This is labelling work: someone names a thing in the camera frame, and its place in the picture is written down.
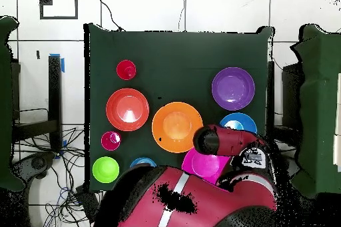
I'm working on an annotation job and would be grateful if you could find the orange bowl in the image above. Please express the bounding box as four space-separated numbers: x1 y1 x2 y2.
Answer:
151 101 204 154

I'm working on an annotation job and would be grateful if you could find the black stand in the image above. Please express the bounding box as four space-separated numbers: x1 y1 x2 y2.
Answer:
266 61 303 142
11 55 63 153

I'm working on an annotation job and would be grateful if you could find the purple bowl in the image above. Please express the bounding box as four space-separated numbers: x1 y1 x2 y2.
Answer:
211 67 256 111

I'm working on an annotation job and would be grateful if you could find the black floor cable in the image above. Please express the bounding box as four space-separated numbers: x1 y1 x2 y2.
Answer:
95 0 125 32

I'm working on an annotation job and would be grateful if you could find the tangle of floor cables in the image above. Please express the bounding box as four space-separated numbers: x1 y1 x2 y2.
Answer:
13 108 97 227

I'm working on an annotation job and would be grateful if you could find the black wheeled base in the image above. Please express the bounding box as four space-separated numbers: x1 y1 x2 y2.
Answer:
11 152 57 182

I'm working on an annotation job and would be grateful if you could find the large blue bowl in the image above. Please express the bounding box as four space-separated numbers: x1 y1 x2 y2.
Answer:
219 112 258 134

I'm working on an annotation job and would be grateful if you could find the crimson cup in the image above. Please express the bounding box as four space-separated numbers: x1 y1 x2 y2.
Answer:
100 130 122 152

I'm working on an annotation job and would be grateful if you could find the small blue bowl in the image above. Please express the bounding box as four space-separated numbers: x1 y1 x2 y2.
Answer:
129 156 158 168

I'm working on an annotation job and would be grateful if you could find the dark green tablecloth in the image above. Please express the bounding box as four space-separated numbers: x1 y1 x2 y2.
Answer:
84 23 274 193

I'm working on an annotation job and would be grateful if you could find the green cloth side table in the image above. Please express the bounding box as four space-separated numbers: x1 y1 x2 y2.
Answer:
0 15 25 192
291 23 341 198

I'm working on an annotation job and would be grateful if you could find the pink bowl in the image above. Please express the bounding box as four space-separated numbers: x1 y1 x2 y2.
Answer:
181 146 232 185

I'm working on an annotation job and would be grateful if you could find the red cup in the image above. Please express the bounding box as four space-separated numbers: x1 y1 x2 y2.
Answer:
116 59 137 81

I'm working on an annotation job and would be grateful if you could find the red-orange bowl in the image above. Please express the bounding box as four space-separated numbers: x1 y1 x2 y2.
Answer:
105 87 151 132

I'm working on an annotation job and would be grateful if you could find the blue tape strip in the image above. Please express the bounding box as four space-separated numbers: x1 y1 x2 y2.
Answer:
49 53 65 73

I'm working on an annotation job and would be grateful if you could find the white box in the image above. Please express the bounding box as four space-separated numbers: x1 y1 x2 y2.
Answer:
332 72 341 172

